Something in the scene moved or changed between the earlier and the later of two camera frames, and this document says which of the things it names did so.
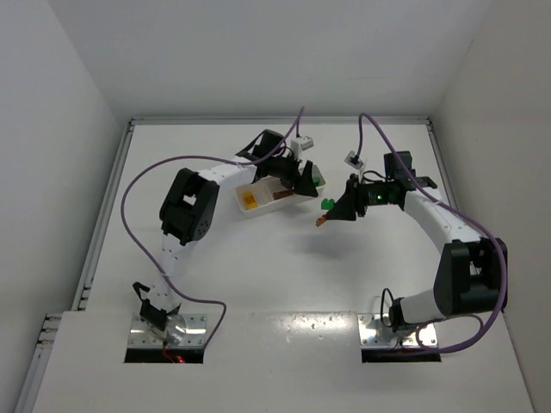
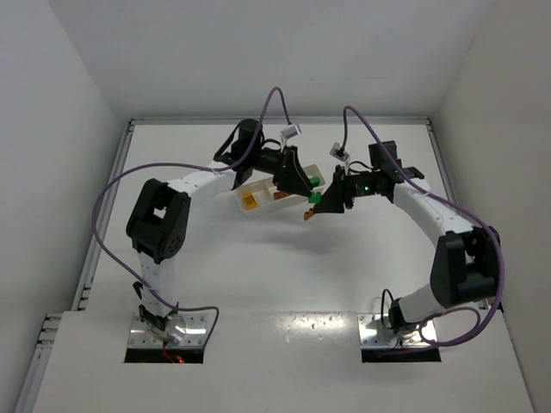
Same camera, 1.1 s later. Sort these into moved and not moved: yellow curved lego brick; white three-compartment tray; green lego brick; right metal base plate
Moved: green lego brick
Not moved: yellow curved lego brick; right metal base plate; white three-compartment tray
